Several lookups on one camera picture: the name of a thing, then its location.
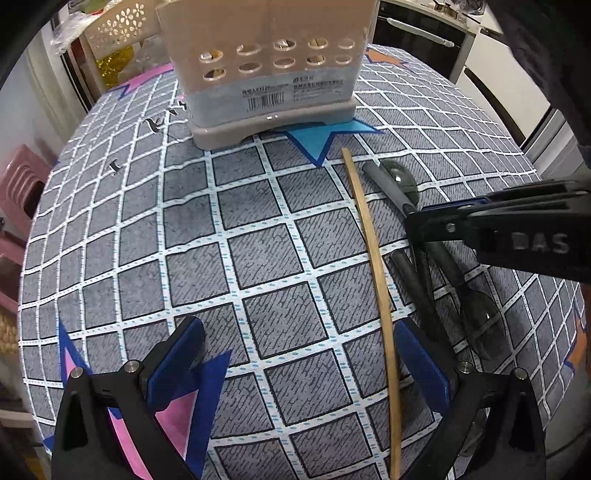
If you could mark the tall pink plastic stool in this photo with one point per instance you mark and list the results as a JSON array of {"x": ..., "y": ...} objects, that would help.
[{"x": 24, "y": 174}]

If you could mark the built-in black oven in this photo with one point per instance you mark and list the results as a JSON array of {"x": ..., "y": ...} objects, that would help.
[{"x": 439, "y": 40}]

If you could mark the plain wooden chopstick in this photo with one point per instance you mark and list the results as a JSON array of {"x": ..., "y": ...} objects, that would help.
[{"x": 384, "y": 308}]

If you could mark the beige plastic utensil holder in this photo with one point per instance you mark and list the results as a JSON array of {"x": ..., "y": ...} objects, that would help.
[{"x": 245, "y": 67}]

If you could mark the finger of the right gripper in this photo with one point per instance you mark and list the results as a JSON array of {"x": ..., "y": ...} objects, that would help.
[
  {"x": 441, "y": 228},
  {"x": 452, "y": 208}
]

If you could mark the black handled spoon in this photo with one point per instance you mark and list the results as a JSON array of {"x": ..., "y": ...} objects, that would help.
[
  {"x": 480, "y": 316},
  {"x": 426, "y": 311},
  {"x": 397, "y": 183}
]

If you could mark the beige flower pattern basket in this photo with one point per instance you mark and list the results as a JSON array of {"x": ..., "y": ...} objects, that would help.
[{"x": 124, "y": 24}]

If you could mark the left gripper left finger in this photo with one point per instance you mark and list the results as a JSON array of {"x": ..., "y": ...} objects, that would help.
[{"x": 169, "y": 361}]

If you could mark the checkered grey tablecloth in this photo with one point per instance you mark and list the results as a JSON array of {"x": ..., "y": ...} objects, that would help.
[{"x": 138, "y": 228}]

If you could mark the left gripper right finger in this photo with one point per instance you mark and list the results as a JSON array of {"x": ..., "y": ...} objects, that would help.
[{"x": 427, "y": 362}]

